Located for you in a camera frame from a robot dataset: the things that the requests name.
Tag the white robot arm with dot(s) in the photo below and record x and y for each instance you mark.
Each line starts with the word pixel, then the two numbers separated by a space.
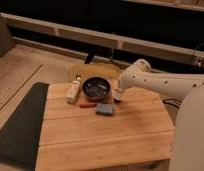
pixel 188 143

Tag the blue sponge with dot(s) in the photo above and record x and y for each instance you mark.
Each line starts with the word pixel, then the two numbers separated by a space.
pixel 105 109

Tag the dark floor mat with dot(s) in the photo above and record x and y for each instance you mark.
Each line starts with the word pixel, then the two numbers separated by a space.
pixel 19 137

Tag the white bottle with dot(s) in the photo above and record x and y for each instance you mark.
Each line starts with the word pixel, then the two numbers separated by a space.
pixel 73 91

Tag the black bowl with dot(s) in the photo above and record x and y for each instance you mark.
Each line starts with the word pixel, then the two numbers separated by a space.
pixel 96 88

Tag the yellow cloth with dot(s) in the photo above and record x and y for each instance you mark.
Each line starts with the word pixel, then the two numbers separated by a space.
pixel 106 70

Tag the white window rail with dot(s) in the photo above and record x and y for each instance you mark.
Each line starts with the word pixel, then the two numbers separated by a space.
pixel 133 45

